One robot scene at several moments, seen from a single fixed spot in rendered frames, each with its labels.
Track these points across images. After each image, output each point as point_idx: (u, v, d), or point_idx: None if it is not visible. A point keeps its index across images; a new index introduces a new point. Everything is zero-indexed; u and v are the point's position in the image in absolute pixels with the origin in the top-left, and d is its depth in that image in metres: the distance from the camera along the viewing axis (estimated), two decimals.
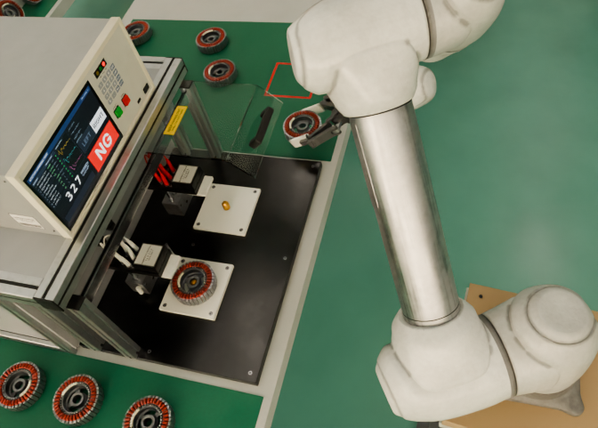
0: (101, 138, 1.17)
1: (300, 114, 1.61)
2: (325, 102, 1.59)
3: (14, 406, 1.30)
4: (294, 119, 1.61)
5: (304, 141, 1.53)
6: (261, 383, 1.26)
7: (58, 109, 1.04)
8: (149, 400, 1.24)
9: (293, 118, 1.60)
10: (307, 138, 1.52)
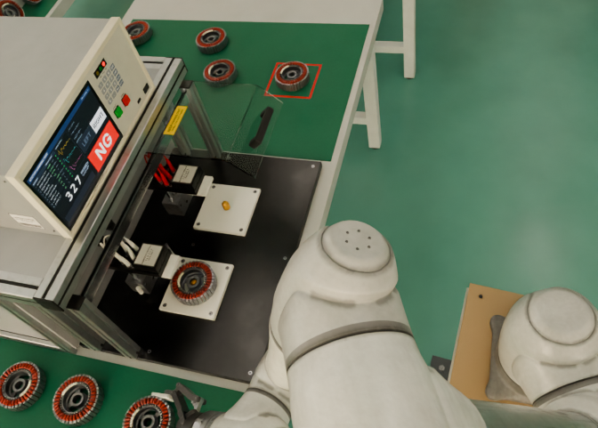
0: (101, 138, 1.17)
1: (294, 64, 1.81)
2: (177, 393, 1.22)
3: (14, 406, 1.30)
4: (287, 67, 1.81)
5: None
6: None
7: (58, 109, 1.04)
8: (149, 400, 1.24)
9: (286, 66, 1.81)
10: None
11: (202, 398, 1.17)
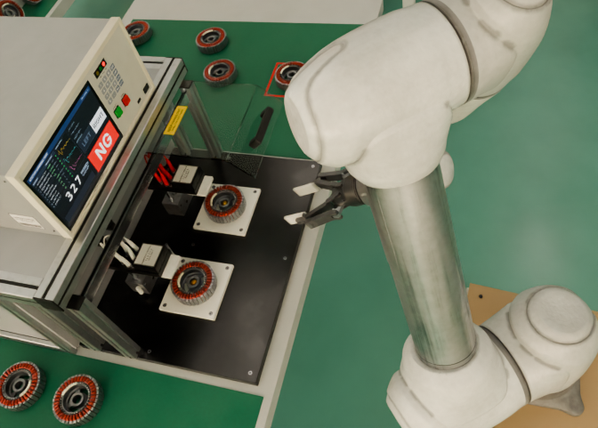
0: (101, 138, 1.17)
1: (294, 64, 1.81)
2: None
3: (14, 406, 1.30)
4: (287, 67, 1.81)
5: (315, 183, 1.43)
6: (261, 383, 1.26)
7: (58, 109, 1.04)
8: (223, 187, 1.52)
9: (286, 66, 1.81)
10: None
11: (337, 216, 1.29)
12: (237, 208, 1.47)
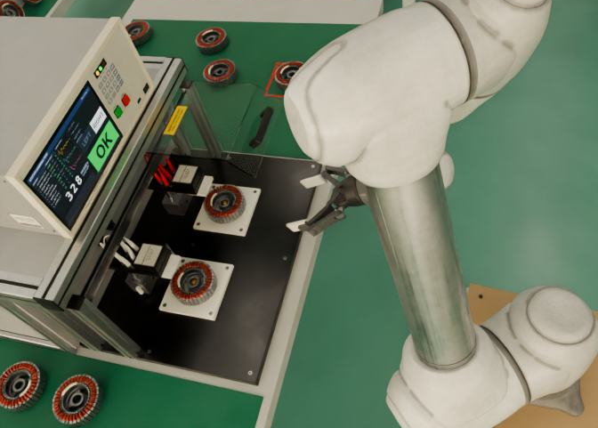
0: (101, 138, 1.17)
1: (294, 64, 1.81)
2: None
3: (14, 406, 1.30)
4: (287, 67, 1.81)
5: (322, 176, 1.43)
6: (261, 383, 1.26)
7: (58, 109, 1.04)
8: (223, 187, 1.52)
9: (286, 66, 1.81)
10: None
11: (342, 215, 1.28)
12: (237, 208, 1.47)
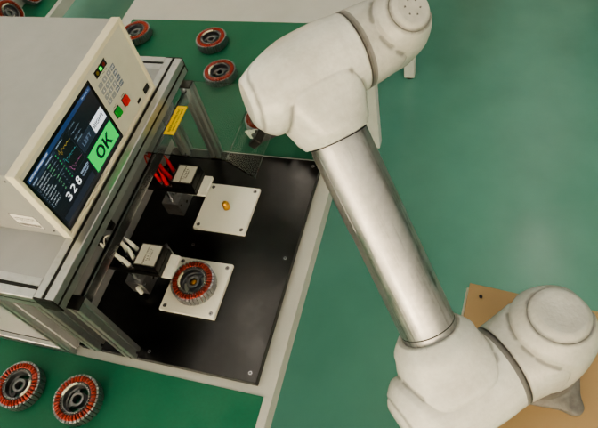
0: (101, 138, 1.17)
1: None
2: None
3: (14, 406, 1.30)
4: None
5: None
6: (261, 383, 1.26)
7: (58, 109, 1.04)
8: None
9: None
10: None
11: None
12: None
